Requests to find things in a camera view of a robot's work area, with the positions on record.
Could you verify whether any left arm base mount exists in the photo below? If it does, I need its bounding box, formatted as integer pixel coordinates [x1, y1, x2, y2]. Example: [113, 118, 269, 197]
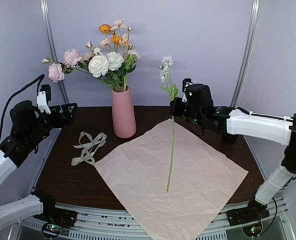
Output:
[34, 207, 77, 240]

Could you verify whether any cream ribbon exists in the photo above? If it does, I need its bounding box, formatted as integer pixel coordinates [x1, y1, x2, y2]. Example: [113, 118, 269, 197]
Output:
[71, 131, 107, 166]

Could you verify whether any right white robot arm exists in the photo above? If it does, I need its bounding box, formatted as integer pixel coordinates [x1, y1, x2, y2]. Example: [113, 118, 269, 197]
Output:
[170, 78, 296, 221]

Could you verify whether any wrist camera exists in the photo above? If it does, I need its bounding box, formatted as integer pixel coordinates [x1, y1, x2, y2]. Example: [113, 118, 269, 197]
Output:
[36, 84, 51, 115]
[182, 78, 193, 103]

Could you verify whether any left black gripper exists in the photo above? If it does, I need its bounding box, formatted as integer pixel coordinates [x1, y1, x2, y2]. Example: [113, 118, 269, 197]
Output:
[25, 102, 77, 146]

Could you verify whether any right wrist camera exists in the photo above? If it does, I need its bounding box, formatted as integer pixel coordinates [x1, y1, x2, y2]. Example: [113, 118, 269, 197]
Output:
[182, 78, 193, 103]

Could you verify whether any peach rose flower stem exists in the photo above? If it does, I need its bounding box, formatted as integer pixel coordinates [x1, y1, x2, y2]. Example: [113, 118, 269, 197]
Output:
[81, 41, 102, 62]

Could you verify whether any left aluminium corner post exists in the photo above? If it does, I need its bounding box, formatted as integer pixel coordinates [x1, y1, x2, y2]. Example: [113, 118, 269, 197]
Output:
[39, 0, 72, 112]

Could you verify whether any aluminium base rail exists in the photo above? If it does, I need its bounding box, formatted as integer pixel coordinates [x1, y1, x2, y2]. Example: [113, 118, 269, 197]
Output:
[7, 196, 296, 240]

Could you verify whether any pink tapered vase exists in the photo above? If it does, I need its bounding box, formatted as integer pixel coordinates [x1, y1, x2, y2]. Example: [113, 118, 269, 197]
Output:
[112, 86, 137, 139]

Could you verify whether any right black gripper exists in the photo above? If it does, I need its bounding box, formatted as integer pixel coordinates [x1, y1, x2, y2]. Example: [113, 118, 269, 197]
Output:
[169, 97, 203, 127]

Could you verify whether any pink wrapping paper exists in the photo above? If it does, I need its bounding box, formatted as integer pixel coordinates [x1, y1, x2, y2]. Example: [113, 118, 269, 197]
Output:
[95, 119, 247, 240]

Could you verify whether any lilac carnation flower stem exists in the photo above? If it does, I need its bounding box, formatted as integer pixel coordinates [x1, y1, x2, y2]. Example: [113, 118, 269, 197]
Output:
[42, 48, 101, 83]

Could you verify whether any aluminium corner post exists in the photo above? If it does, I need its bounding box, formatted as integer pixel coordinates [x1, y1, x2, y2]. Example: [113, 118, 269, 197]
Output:
[231, 0, 262, 108]
[39, 0, 72, 112]

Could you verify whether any right aluminium corner post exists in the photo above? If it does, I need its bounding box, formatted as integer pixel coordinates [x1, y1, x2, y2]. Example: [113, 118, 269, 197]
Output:
[231, 0, 262, 108]

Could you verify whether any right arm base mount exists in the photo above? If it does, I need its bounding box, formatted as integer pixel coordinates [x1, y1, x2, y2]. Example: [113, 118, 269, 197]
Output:
[226, 207, 270, 238]

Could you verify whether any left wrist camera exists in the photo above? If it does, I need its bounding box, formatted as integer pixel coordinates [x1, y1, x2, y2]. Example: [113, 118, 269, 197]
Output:
[36, 84, 51, 115]

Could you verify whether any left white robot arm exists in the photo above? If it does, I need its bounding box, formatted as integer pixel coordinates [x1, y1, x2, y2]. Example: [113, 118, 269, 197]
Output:
[0, 100, 77, 232]

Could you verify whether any orange flower stem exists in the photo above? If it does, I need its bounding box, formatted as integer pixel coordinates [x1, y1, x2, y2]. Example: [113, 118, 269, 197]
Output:
[98, 23, 122, 91]

